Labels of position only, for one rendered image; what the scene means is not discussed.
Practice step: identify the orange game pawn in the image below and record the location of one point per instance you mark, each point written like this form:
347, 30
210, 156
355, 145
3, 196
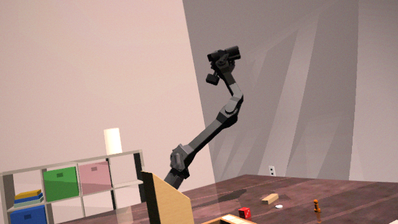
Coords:
316, 206

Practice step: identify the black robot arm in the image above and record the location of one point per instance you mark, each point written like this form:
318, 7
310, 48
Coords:
182, 156

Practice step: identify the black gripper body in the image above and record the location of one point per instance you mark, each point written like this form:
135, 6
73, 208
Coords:
213, 79

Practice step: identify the red die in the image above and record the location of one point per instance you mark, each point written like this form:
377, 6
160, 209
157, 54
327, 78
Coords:
244, 212

